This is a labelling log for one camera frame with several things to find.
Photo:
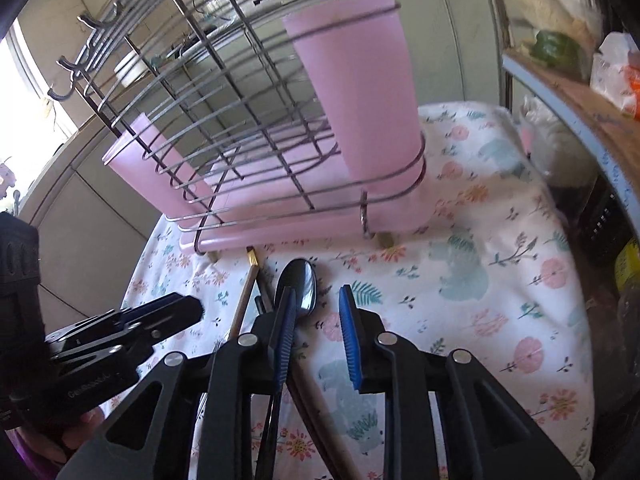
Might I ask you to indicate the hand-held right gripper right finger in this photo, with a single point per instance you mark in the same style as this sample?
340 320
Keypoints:
350 340

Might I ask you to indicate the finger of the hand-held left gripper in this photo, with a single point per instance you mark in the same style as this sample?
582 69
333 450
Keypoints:
100 340
175 310

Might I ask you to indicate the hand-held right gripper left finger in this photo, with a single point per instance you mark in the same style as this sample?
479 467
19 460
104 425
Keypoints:
283 340

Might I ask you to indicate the black utensil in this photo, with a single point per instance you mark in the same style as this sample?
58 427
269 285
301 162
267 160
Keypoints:
265 292

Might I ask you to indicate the wooden chopstick gold tip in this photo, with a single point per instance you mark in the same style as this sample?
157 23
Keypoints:
245 290

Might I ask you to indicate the pink plastic cup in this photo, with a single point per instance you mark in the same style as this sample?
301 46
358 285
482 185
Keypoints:
360 85
150 170

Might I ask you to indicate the person's left forearm purple sleeve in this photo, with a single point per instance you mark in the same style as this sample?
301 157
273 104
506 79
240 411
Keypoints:
30 460

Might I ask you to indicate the person's left hand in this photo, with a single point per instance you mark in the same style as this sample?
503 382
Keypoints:
82 432

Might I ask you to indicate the pink drip tray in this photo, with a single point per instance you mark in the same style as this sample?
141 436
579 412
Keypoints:
300 220

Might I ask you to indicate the floral white tablecloth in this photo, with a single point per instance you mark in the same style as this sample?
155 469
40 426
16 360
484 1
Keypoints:
475 285

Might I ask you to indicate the black crate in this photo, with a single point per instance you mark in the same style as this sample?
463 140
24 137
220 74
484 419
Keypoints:
605 225

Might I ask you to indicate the white bag under shelf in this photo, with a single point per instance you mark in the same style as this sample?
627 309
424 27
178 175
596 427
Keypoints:
560 145

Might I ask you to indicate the yellow packet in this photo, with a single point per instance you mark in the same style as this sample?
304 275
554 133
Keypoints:
629 265

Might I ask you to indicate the wooden shelf board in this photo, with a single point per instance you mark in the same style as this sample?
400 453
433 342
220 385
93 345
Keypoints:
585 110

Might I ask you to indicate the chrome shelf pole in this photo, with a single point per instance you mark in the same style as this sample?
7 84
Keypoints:
497 35

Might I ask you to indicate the green pepper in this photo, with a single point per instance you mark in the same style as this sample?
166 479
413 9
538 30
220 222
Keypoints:
555 47

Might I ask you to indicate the white plastic bag orange contents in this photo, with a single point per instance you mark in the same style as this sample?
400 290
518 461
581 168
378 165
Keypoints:
617 70

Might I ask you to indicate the pale food in clear bag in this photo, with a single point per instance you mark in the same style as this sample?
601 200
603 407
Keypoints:
535 0

